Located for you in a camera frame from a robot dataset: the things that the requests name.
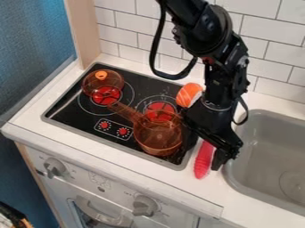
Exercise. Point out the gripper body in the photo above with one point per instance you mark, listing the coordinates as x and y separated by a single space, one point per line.
214 123

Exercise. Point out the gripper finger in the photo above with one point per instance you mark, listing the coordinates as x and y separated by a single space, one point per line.
220 160

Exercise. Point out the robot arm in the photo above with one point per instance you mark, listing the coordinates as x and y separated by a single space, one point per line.
206 26

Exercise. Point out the red toy fork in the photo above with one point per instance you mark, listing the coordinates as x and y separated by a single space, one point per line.
203 161

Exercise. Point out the toy salmon sushi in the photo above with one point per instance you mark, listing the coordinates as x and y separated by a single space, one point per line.
189 94

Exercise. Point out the toy sink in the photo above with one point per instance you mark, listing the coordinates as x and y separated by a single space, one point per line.
270 160

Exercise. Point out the clear orange toy pot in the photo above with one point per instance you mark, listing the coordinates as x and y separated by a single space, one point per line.
159 136

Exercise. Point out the clear orange pot lid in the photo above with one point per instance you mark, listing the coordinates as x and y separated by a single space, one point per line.
103 81

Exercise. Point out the toy stove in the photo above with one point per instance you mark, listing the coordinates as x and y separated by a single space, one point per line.
79 115

